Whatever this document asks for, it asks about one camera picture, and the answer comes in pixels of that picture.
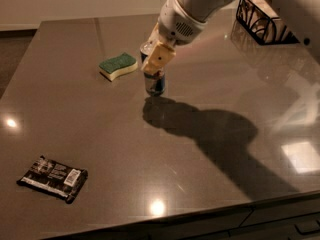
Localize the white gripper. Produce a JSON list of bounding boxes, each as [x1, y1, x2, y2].
[[141, 0, 207, 75]]

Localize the blue silver redbull can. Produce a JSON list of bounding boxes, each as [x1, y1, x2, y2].
[[140, 42, 165, 97]]

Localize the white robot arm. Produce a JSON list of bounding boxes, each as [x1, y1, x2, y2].
[[142, 0, 234, 75]]

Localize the green yellow sponge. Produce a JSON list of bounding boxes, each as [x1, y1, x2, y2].
[[99, 53, 138, 81]]

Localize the black snack bar wrapper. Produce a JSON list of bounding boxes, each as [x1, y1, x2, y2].
[[17, 155, 88, 204]]

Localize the black wire napkin basket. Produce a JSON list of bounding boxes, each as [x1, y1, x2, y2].
[[236, 0, 298, 45]]

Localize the drawer handle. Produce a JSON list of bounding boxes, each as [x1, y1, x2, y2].
[[294, 220, 320, 236]]

